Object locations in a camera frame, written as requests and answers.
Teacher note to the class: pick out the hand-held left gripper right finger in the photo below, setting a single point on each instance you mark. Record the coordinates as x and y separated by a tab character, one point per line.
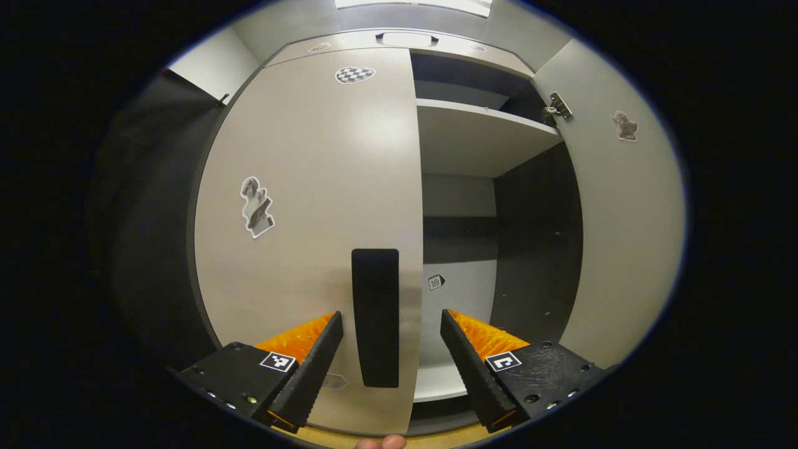
474	374

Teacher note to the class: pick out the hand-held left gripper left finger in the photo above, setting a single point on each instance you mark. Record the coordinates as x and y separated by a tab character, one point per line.
315	374

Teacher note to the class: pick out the grey double-door shoe cabinet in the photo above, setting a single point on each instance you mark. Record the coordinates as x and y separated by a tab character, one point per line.
536	249

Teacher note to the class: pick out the grey cabinet door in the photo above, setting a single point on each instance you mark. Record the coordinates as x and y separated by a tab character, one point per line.
299	187
629	249

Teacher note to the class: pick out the grey cabinet shelf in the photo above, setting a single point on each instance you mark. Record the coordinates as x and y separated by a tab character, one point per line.
436	383
474	137

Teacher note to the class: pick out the metal door hinge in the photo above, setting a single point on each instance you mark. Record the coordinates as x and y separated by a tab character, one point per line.
558	107

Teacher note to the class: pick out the grey cabinet drawer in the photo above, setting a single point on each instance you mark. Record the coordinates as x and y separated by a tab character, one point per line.
461	53

